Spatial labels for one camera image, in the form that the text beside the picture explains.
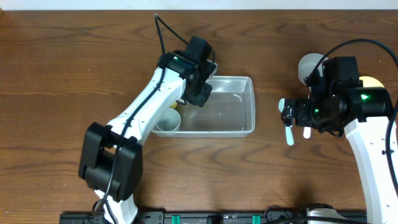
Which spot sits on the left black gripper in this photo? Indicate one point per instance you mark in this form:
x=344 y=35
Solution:
x=201 y=94

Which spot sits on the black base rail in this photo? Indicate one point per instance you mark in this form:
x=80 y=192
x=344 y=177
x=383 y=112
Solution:
x=271 y=216

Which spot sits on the grey plastic bowl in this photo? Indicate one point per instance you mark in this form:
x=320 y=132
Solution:
x=307 y=64

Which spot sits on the grey plastic cup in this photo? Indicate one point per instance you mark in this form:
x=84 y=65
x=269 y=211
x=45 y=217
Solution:
x=169 y=121

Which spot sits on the yellow plastic bowl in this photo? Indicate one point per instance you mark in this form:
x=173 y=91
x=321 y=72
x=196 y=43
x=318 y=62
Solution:
x=370 y=82

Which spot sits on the mint green plastic spoon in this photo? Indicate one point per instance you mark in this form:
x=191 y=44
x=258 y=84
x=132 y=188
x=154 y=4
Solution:
x=288 y=130

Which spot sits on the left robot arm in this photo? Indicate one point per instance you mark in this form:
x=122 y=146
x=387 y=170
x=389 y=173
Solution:
x=111 y=159

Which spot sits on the yellow plastic cup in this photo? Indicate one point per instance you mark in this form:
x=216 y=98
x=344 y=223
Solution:
x=173 y=105

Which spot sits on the pale pink plastic fork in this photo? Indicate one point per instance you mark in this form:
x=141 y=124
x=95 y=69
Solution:
x=307 y=132

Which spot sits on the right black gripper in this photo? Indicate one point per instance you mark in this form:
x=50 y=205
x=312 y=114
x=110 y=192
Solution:
x=288 y=112

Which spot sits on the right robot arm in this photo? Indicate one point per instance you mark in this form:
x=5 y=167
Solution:
x=342 y=102

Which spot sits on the clear plastic container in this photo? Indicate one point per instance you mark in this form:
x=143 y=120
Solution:
x=229 y=112

